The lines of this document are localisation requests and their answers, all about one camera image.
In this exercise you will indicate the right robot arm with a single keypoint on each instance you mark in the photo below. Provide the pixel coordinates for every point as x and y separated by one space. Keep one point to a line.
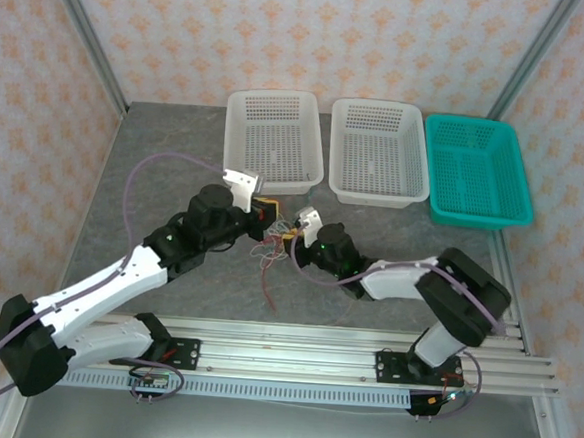
398 281

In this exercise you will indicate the aluminium mounting rail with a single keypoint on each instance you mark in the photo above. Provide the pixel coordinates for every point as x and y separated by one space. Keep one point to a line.
288 351

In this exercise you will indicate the aluminium frame post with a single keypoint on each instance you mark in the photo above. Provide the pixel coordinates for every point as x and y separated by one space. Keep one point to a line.
92 34
531 55

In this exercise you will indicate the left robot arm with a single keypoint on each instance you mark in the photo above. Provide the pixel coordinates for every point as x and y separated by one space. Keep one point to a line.
102 286

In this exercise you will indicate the teal perforated plastic basket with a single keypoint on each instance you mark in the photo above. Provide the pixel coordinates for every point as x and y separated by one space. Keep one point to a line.
476 172

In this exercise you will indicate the white perforated plastic basket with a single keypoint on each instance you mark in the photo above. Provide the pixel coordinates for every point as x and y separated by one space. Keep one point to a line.
272 142
376 155

